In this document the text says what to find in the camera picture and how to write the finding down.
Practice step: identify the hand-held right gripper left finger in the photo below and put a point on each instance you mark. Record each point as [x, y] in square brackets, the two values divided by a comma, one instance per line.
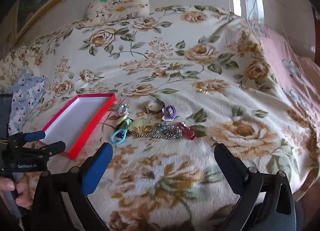
[98, 164]

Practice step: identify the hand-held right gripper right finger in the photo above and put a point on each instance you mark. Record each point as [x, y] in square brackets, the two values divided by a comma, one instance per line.
[231, 168]

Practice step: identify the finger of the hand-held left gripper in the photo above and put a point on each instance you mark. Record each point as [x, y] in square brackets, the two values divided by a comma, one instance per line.
[50, 148]
[35, 136]

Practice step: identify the red jewelry box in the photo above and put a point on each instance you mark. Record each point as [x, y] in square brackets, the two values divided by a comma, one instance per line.
[82, 116]

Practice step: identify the maroon hair clip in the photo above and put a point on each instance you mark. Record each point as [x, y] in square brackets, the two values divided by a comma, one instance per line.
[186, 132]

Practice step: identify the silver and gold wristwatch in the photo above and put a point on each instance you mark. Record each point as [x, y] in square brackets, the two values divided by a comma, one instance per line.
[150, 110]

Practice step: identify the purple hair clip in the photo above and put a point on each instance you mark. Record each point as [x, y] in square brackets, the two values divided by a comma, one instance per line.
[171, 111]

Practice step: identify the person's left hand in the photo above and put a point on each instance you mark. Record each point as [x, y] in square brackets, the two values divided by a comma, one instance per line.
[22, 189]

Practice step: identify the blue bear print pillow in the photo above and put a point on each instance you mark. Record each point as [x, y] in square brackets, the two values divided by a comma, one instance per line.
[25, 101]

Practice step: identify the pale yellow hair accessory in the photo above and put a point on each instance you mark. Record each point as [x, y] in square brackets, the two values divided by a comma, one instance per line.
[137, 124]

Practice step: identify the small gold earrings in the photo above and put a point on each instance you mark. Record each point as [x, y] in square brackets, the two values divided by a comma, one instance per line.
[203, 91]

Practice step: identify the floral fleece blanket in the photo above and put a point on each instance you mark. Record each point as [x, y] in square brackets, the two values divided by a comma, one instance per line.
[200, 71]

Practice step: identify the pink floral quilt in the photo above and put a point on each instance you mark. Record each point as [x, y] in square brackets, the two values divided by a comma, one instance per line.
[287, 51]

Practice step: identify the panda print pillow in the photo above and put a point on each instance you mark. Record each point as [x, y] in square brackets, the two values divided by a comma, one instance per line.
[117, 6]

